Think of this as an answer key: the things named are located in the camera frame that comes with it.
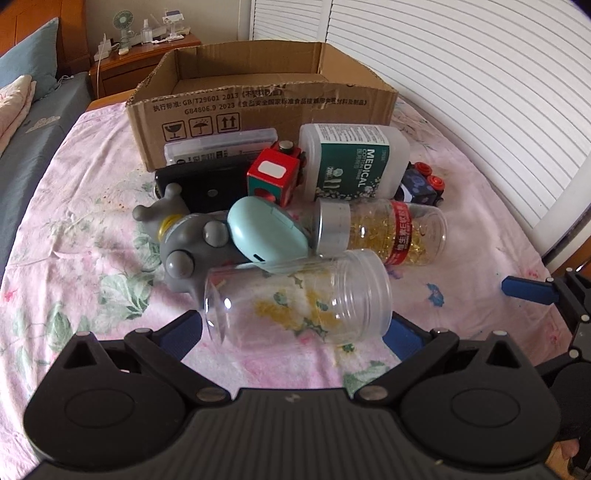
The blue bed sheet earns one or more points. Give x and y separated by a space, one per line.
32 147

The white phone stand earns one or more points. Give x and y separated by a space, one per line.
171 19

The white power strip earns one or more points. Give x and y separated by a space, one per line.
104 49

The white louvered closet door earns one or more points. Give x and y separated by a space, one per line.
508 82

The clear plastic jar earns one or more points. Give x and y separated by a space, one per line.
252 308

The brown cardboard box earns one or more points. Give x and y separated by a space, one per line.
212 89

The red fidget cube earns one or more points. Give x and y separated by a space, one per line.
276 172

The light teal oval case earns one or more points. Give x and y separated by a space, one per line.
264 232

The black correction tape dispenser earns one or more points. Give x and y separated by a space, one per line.
209 185

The blue pillow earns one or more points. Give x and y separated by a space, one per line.
36 55

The jar of yellow capsules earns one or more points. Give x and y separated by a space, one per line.
398 232

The pink floral quilt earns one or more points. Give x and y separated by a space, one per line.
16 101

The dark blue fidget cube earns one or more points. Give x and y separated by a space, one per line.
420 185

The small green desk fan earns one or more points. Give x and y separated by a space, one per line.
122 22

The grey rhino squeeze toy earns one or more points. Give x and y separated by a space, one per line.
190 244

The clear flat plastic case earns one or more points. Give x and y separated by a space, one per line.
219 146

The clear spray bottle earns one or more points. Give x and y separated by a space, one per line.
146 33

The white medical cotton container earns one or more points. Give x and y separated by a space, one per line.
351 161

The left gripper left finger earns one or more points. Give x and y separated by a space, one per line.
160 353

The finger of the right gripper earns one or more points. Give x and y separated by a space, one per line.
540 292

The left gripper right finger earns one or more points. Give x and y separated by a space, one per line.
421 353

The wooden nightstand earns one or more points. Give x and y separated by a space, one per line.
119 73

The pink floral table cloth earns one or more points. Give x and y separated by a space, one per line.
80 262

